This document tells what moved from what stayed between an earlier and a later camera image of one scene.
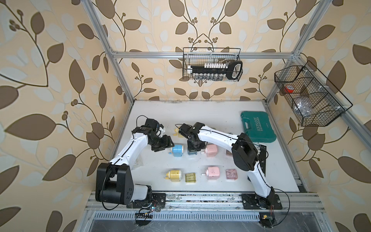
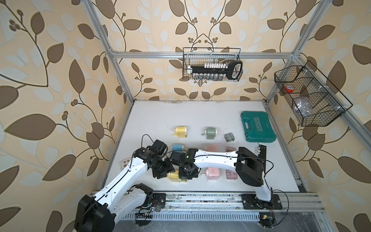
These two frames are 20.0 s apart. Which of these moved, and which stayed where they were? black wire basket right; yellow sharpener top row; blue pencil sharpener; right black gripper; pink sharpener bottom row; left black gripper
Moved: left black gripper; right black gripper
Stayed: blue pencil sharpener; yellow sharpener top row; black wire basket right; pink sharpener bottom row
